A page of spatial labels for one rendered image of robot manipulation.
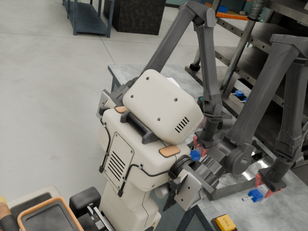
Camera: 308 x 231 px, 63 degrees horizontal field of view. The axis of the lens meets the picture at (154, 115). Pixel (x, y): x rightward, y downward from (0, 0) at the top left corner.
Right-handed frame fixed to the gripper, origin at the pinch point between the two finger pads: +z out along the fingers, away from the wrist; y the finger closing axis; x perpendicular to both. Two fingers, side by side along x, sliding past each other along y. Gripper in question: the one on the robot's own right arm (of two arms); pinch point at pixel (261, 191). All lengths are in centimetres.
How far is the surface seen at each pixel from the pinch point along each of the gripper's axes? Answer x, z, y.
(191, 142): 6.0, 9.5, 43.0
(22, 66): 82, 95, 300
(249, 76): -66, -10, 83
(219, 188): 12.4, 6.5, 10.3
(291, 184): -39.2, 14.4, 5.6
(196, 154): 15.4, 2.3, 27.9
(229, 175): 2.4, 6.6, 15.3
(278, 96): -66, -10, 54
